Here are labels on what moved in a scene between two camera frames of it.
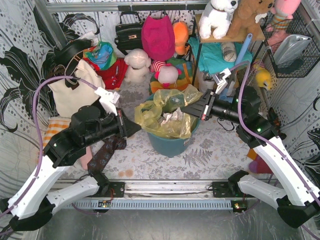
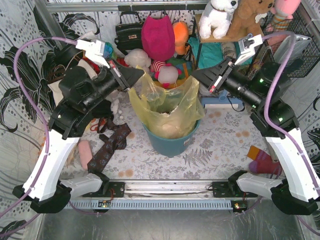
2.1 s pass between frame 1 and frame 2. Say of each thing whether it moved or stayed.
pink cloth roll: stayed
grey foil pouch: stayed
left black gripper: moved
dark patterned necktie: stayed
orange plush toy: stayed
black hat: stayed
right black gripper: moved
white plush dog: stayed
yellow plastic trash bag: moved
